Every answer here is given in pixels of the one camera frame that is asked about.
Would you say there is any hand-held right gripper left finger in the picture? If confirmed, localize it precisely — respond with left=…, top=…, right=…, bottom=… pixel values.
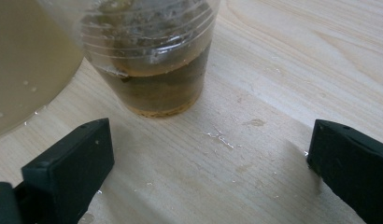
left=13, top=118, right=115, bottom=224

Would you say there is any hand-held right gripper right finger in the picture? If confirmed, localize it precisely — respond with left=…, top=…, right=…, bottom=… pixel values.
left=306, top=119, right=383, bottom=224

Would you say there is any plastic drink cup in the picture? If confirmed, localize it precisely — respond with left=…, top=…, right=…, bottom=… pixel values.
left=78, top=0, right=221, bottom=119

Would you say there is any beige strainer container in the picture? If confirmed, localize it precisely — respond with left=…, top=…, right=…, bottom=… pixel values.
left=0, top=0, right=85, bottom=139

